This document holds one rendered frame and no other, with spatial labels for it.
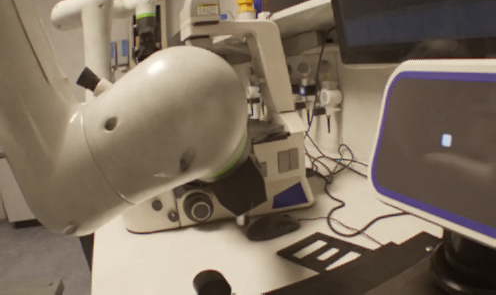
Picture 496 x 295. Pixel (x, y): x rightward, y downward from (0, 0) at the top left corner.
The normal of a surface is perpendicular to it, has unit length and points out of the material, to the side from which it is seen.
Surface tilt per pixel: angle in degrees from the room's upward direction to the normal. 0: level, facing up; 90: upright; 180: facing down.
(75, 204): 105
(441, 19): 93
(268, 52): 90
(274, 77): 90
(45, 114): 73
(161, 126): 94
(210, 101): 80
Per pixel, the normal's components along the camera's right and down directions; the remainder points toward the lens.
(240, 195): -0.10, -0.19
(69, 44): 0.37, 0.14
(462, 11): -0.92, 0.20
